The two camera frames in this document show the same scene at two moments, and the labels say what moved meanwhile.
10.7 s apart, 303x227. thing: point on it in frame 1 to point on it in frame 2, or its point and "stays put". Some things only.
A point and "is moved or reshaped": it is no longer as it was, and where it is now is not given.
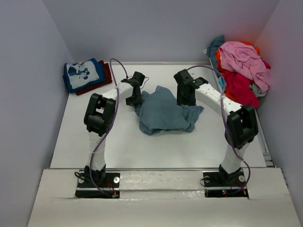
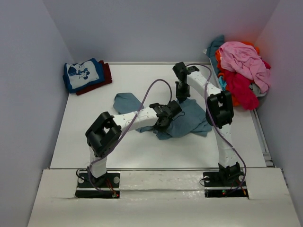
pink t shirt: x=240 y=57 stays put
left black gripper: x=138 y=100 to x=159 y=129
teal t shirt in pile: x=211 y=50 stays put
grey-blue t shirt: x=159 y=111 is moved or reshaped
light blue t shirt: x=221 y=81 stays put
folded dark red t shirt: x=108 y=79 stays put
